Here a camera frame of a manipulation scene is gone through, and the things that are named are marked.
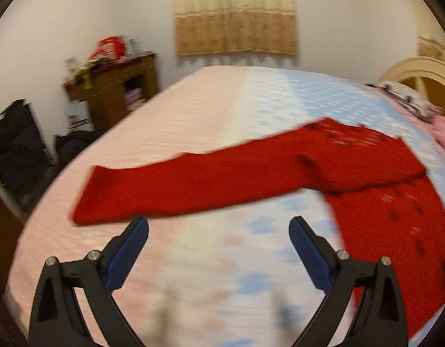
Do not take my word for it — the beige patterned curtain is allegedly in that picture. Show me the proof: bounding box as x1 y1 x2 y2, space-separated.
172 0 298 56

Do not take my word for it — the red knitted sweater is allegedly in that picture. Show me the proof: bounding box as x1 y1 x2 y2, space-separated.
73 118 445 335

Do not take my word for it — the pink blue bed sheet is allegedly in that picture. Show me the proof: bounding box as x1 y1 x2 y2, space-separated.
5 66 445 346

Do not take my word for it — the cream wooden headboard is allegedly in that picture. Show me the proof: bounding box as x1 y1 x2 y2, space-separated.
379 56 445 116

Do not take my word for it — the brown wooden cabinet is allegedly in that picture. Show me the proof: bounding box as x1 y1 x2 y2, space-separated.
63 52 160 136

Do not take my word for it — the red bag on cabinet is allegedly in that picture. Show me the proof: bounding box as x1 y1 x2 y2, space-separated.
90 36 126 61

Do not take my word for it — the white bag beside cabinet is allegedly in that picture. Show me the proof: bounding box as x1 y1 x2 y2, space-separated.
65 100 94 132

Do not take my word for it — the black white patterned pillow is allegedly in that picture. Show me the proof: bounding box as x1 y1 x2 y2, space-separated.
368 81 443 123

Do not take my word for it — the black bag on floor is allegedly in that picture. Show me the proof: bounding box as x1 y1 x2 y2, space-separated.
0 99 58 215

